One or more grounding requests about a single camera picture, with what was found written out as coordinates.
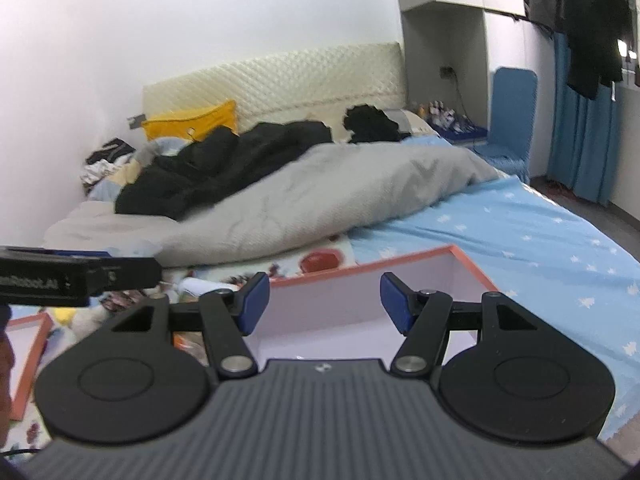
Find dark hanging clothes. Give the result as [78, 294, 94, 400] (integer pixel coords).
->
[520, 0, 638, 101]

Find fruit print mat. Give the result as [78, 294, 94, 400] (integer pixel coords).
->
[20, 237, 357, 448]

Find beige pillow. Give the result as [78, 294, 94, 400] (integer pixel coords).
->
[385, 109, 442, 137]

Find grey duvet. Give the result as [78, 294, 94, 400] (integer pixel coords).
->
[42, 142, 501, 267]

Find cluttered bedside table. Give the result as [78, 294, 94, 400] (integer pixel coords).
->
[415, 100, 490, 143]

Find deep pink box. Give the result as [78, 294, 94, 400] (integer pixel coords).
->
[245, 245, 501, 361]

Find blue star print bed sheet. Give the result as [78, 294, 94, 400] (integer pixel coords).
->
[347, 137, 640, 441]

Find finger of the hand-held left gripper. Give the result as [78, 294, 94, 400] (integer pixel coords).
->
[50, 250, 162, 295]

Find shallow pink box lid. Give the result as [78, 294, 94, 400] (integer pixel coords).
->
[7, 312, 53, 421]

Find white tube bottle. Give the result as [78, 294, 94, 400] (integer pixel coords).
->
[177, 280, 241, 301]

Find pile of clothes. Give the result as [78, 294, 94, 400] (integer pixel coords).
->
[80, 137, 136, 186]

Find yellow pillow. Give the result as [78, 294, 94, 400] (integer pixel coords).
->
[141, 100, 238, 142]

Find cream quilted headboard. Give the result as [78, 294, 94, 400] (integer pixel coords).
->
[142, 42, 405, 136]

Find white and blue plush penguin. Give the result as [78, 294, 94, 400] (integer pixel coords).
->
[50, 302, 123, 348]

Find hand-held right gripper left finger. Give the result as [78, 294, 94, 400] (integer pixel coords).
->
[97, 272, 271, 378]

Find black blanket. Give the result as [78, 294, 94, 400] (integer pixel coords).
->
[115, 120, 333, 221]

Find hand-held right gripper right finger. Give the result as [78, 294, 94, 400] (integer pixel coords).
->
[380, 272, 555, 378]

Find black fleece garment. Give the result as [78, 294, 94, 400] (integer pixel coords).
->
[342, 104, 402, 143]

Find blue chair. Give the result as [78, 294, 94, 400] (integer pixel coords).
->
[472, 66, 538, 183]

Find blue curtain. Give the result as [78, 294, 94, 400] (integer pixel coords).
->
[547, 32, 626, 208]

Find black wall cable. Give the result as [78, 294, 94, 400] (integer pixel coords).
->
[450, 72, 476, 121]

